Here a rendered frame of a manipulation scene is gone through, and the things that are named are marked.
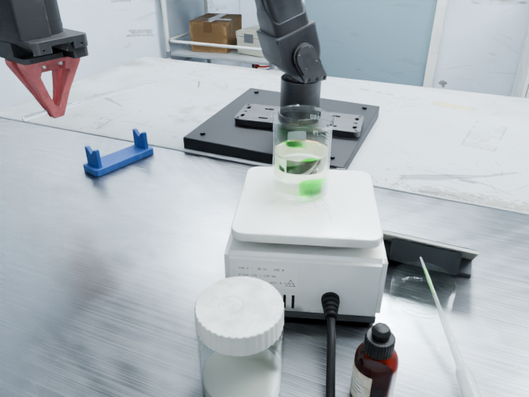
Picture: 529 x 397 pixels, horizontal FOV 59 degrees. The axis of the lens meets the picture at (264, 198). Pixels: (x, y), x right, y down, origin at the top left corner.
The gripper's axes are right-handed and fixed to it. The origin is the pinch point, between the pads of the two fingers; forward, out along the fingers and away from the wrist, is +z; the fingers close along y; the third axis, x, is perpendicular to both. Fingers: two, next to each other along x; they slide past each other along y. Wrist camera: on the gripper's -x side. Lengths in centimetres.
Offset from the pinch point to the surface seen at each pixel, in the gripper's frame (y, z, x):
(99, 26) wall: -146, 22, 103
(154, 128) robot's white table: -6.5, 10.2, 19.4
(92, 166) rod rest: 0.0, 9.0, 3.2
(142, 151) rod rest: 1.4, 9.1, 10.6
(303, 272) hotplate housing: 38.6, 4.3, -2.4
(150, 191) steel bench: 10.3, 10.0, 4.6
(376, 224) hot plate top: 42.0, 1.2, 2.8
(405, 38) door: -71, 47, 277
